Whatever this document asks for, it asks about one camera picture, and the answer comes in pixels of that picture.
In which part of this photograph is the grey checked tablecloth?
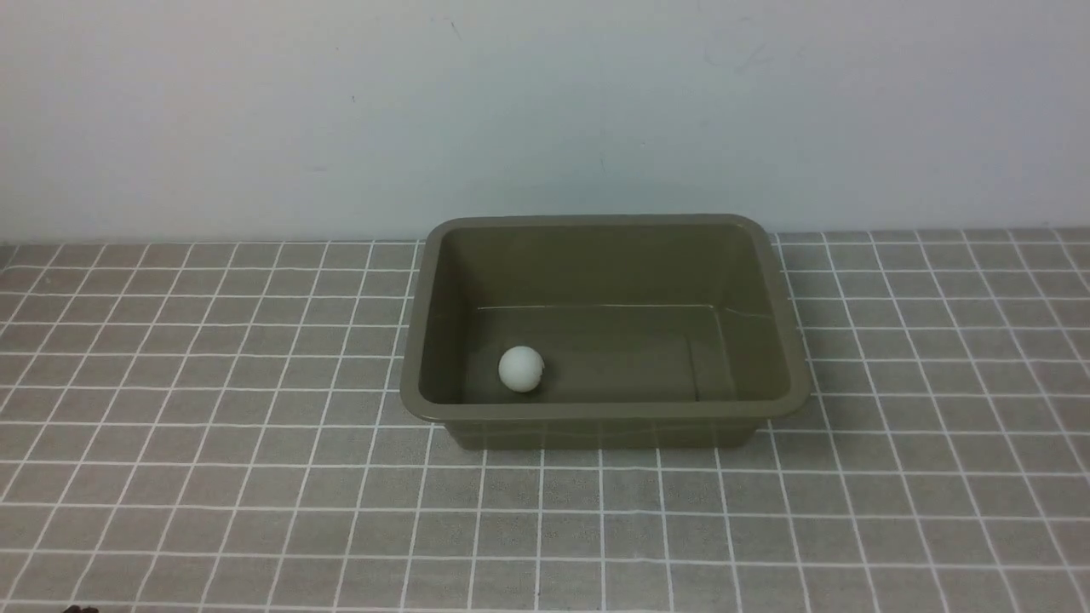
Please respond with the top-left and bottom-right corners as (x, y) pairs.
(1, 226), (1089, 612)

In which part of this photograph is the olive green plastic bin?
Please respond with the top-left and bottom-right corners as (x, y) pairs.
(400, 215), (813, 450)

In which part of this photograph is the white table-tennis ball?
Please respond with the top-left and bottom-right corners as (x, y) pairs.
(497, 346), (545, 393)

